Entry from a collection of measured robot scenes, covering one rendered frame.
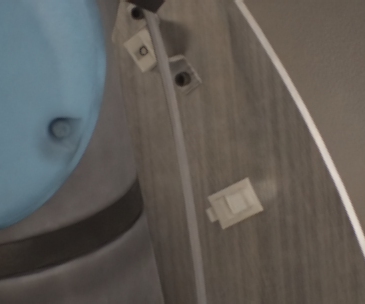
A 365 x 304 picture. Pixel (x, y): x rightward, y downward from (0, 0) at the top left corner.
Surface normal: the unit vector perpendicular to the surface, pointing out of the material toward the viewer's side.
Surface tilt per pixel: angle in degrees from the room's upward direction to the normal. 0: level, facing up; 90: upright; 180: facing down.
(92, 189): 91
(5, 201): 93
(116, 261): 91
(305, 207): 90
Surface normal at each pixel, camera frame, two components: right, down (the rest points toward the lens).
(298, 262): -0.47, 0.19
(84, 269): 0.62, 0.13
